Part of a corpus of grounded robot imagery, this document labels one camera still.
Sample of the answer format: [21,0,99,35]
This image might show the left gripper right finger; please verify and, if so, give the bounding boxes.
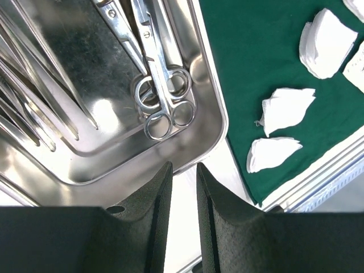
[196,163,363,272]

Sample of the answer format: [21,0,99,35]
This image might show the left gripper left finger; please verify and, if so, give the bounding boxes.
[1,162,173,272]

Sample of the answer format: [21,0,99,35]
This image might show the steel tweezers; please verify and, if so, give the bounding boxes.
[1,1,98,129]
[1,83,40,146]
[1,53,56,152]
[1,17,79,140]

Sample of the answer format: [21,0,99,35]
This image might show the white gauze pad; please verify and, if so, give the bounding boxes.
[299,8,358,79]
[257,88,316,137]
[246,137,303,173]
[343,0,364,23]

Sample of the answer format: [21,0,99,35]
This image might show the clear sterile packet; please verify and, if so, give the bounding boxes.
[343,42,364,93]

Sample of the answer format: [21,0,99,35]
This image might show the green surgical drape cloth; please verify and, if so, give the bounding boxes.
[200,1,363,204]

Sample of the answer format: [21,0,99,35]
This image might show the stainless steel instrument tray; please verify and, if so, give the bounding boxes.
[1,1,228,207]

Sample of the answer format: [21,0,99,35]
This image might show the aluminium front rail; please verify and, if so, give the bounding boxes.
[262,137,363,212]

